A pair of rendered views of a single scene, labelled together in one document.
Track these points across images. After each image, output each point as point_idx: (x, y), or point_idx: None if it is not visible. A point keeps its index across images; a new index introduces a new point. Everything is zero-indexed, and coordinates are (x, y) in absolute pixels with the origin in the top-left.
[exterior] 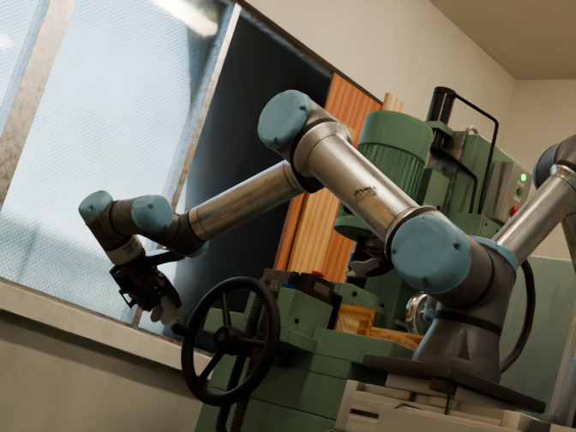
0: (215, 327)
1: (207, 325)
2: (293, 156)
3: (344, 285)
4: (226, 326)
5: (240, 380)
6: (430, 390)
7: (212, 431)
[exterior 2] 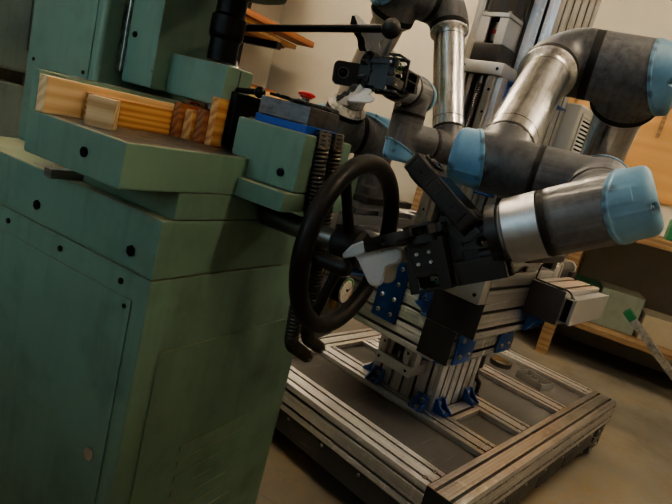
0: (149, 180)
1: (128, 179)
2: (645, 123)
3: (245, 76)
4: (367, 234)
5: (208, 254)
6: (532, 264)
7: (172, 337)
